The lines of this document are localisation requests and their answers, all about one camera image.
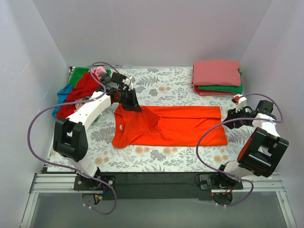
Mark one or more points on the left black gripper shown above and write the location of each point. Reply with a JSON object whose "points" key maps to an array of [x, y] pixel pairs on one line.
{"points": [[129, 100]]}

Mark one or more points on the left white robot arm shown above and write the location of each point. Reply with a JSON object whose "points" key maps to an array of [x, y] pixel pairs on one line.
{"points": [[70, 139]]}

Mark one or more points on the pink crumpled t shirt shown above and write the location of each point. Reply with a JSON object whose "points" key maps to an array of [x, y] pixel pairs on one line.
{"points": [[98, 71]]}

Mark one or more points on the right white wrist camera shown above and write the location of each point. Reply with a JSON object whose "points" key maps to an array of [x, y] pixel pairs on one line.
{"points": [[240, 101]]}

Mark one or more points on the green plastic bin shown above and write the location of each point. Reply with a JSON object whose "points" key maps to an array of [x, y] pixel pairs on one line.
{"points": [[76, 76]]}

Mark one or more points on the grey crumpled t shirt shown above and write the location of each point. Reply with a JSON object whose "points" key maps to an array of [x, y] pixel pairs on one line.
{"points": [[105, 78]]}

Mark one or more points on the blue crumpled t shirt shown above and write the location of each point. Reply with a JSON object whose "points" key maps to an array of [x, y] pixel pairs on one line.
{"points": [[62, 95]]}

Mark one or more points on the folded light pink t shirt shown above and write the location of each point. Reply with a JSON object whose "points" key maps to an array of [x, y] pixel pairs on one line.
{"points": [[216, 93]]}

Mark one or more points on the orange t shirt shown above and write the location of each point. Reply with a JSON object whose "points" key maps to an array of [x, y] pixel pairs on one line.
{"points": [[168, 126]]}

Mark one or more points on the red crumpled t shirt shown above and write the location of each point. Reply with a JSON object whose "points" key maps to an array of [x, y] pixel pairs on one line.
{"points": [[85, 87]]}

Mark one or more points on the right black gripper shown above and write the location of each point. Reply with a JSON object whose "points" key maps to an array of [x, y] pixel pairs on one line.
{"points": [[236, 118]]}

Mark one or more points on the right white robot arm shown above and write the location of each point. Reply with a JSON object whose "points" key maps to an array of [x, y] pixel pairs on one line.
{"points": [[264, 149]]}

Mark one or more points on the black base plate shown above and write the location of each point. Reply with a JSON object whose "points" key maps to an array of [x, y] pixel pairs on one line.
{"points": [[168, 185]]}

